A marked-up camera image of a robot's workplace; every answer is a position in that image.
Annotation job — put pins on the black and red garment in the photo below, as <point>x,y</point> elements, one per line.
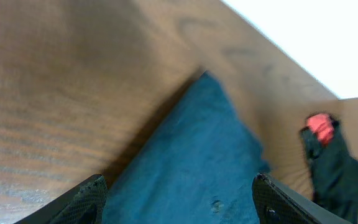
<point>333,169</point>

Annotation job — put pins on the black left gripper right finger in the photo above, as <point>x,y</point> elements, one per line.
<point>276,203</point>

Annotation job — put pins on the dark blue shorts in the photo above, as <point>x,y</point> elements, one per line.
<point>197,167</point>

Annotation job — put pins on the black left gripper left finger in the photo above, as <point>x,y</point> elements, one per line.
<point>83,204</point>

